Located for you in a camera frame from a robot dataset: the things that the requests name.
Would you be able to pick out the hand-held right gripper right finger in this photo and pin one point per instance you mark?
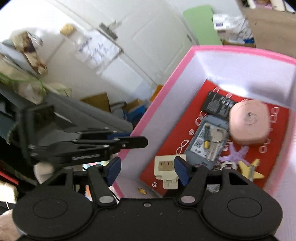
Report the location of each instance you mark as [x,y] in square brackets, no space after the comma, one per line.
[181,170]

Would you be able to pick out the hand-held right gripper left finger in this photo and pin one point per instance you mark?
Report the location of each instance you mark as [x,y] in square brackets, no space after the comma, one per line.
[114,169]

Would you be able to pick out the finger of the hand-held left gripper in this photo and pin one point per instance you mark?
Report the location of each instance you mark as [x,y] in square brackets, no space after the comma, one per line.
[129,142]
[101,134]

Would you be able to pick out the beige small frame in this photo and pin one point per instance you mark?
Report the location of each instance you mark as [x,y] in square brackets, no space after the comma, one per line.
[165,165]

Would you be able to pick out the grey pocket router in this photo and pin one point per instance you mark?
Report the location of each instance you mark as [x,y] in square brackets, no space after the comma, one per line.
[196,148]

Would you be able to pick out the yellow AA battery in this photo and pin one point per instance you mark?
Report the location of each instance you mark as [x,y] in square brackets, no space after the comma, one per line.
[207,136]

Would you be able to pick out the key bunch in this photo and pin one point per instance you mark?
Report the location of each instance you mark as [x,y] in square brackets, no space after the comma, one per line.
[216,143]

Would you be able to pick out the pink cardboard box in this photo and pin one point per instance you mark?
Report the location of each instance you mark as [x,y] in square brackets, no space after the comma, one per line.
[166,104]

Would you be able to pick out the purple starfish toy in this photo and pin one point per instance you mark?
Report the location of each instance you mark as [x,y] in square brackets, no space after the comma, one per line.
[234,153]

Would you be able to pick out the yellow starfish toy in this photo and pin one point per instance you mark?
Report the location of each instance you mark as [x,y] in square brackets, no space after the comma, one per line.
[248,170]

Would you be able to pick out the black battery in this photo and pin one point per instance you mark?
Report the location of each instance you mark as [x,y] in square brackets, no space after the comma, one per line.
[216,104]

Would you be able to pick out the pink rounded case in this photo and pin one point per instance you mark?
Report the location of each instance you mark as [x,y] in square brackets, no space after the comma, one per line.
[249,121]

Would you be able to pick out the person's left forearm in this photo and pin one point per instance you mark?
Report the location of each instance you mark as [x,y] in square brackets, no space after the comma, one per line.
[7,223]

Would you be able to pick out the blue cardboard box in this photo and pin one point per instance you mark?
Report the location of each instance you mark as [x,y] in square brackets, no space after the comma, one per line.
[135,114]

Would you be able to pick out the red printed sheet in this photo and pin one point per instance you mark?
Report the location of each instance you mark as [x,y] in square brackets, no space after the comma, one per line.
[175,129]

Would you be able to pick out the paper note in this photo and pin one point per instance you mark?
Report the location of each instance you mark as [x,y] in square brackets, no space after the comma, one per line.
[97,49]

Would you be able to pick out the white round container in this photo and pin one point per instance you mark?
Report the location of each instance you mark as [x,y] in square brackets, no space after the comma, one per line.
[44,172]

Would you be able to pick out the patterned fabric bundle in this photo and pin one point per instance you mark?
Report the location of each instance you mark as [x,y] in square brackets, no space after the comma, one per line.
[30,53]

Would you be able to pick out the white door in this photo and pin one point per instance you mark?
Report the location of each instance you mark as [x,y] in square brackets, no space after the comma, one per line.
[150,34]

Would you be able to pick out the brown cardboard box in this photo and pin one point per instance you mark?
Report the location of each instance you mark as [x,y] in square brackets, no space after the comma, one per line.
[235,44]

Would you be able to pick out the green folding board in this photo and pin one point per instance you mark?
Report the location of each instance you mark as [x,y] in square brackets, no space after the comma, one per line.
[201,23]

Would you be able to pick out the white tissue package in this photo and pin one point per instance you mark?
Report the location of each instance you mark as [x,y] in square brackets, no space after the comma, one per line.
[233,27]

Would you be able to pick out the wooden shelf unit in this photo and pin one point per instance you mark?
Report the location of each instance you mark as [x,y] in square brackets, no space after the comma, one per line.
[270,25]

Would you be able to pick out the yellow wall hook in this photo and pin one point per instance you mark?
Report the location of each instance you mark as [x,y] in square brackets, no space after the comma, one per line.
[67,29]

